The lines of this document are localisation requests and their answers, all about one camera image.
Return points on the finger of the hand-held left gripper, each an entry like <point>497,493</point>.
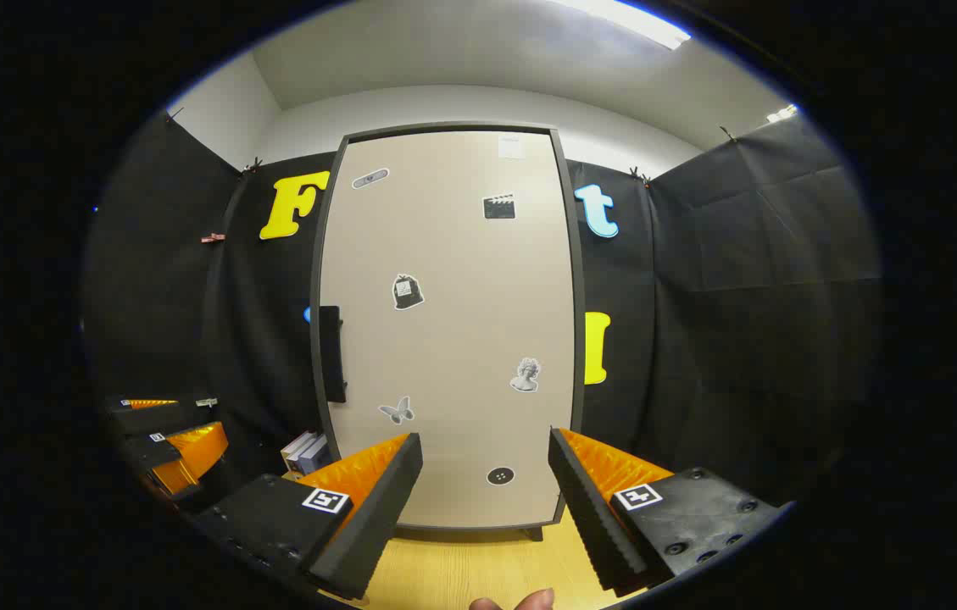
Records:
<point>156,417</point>
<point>186,453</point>

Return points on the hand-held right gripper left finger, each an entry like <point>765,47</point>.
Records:
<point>376,517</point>

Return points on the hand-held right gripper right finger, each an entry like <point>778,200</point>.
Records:
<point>592,517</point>

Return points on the dark grey cabinet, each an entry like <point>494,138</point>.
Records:
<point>578,339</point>

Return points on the beige cabinet door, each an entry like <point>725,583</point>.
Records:
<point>444,339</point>

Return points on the white book red band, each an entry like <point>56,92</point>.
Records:
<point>302,447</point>

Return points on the red cloth clip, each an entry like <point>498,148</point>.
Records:
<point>213,238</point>

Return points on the black backdrop cloth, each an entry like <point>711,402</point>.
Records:
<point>741,296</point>

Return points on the ceiling light panel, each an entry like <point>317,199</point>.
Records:
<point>783,113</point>
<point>631,19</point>

